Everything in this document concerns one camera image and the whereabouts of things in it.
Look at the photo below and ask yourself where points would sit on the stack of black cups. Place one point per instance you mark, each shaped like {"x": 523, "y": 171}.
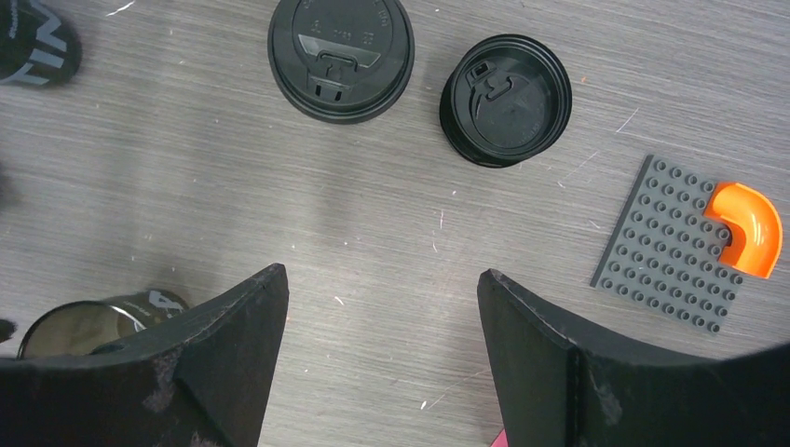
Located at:
{"x": 39, "y": 48}

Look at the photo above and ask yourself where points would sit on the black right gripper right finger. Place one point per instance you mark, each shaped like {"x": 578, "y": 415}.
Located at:
{"x": 562, "y": 380}

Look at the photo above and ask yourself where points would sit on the black coffee lid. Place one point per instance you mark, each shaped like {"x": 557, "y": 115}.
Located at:
{"x": 342, "y": 61}

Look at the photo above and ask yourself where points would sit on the orange small object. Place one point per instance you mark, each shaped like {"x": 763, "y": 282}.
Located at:
{"x": 755, "y": 226}

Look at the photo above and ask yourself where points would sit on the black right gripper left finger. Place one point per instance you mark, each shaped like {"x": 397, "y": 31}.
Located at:
{"x": 200, "y": 379}

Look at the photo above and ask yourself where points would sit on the grey lego baseplate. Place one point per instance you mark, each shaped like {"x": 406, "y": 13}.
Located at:
{"x": 664, "y": 253}

